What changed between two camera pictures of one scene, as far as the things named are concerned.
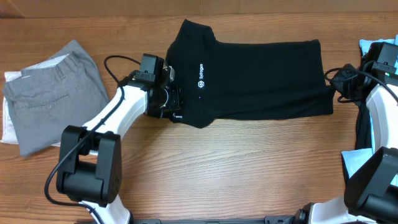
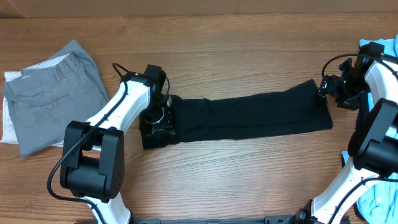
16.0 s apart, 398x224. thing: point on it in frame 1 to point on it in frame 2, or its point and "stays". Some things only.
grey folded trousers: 66,89 stays
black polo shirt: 224,79 to 296,109
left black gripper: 175,101 to 169,123
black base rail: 279,219 stays
